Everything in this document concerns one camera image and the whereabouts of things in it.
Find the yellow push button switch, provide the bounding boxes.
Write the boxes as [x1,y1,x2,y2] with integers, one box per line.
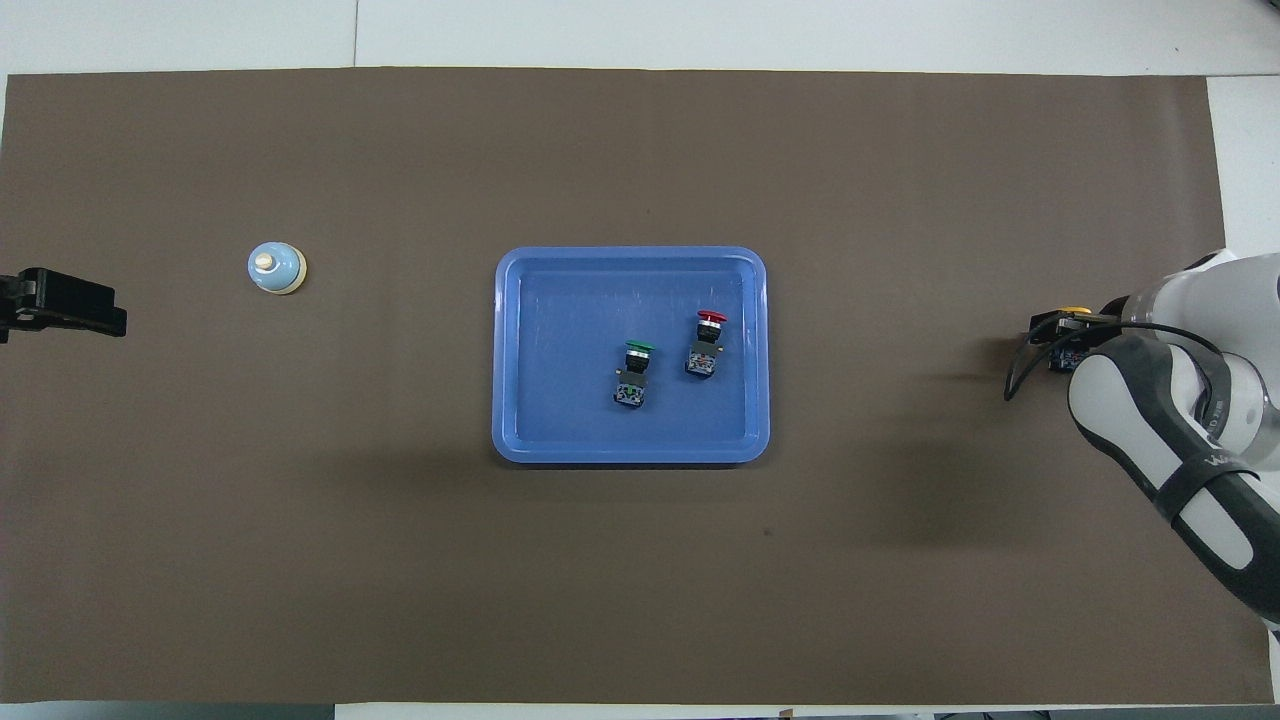
[1047,306,1093,374]

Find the light blue service bell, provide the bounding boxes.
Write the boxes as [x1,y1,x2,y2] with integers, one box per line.
[247,241,308,297]

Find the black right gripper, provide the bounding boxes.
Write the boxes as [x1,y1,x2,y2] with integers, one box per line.
[1030,312,1121,349]

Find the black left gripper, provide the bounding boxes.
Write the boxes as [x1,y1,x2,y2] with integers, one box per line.
[0,267,128,344]

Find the blue plastic tray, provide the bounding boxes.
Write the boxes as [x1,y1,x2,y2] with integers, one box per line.
[491,246,771,465]

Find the brown table mat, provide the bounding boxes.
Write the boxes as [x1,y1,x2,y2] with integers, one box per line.
[0,67,1273,706]

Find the red push button switch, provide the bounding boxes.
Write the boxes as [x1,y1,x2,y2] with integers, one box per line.
[684,309,730,380]

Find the green push button switch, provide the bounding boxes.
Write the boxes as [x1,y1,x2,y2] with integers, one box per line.
[612,340,656,410]

